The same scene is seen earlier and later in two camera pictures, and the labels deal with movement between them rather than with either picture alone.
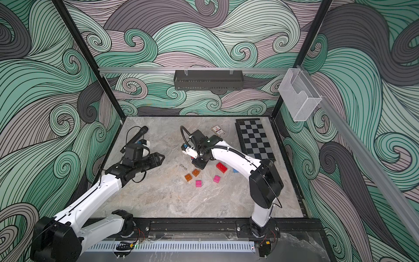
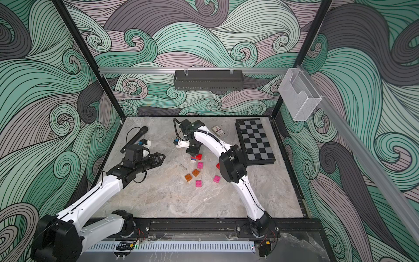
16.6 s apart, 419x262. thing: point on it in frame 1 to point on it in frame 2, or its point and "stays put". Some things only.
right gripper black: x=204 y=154 to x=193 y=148
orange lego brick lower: x=188 y=177 stays put
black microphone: x=144 y=130 stays put
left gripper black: x=155 y=160 stays put
